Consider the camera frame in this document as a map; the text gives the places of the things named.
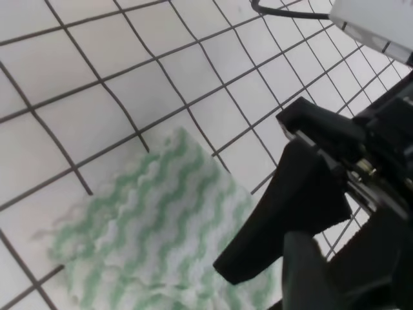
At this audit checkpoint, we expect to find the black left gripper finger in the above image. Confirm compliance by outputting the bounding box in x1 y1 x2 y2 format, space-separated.
282 232 342 309

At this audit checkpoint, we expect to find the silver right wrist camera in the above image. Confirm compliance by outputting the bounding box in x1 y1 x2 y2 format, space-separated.
328 0 412 67

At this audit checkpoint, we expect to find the green wavy striped white towel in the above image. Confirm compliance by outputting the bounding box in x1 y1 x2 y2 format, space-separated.
34 128 281 309

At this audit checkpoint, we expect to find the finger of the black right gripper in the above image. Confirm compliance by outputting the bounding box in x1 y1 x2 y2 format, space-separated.
272 209 412 309
214 140 351 285

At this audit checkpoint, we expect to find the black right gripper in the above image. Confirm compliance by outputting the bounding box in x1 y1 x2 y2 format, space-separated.
276 74 412 220

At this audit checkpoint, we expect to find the black right camera cable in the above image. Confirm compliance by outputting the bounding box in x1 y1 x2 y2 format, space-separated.
250 0 332 21

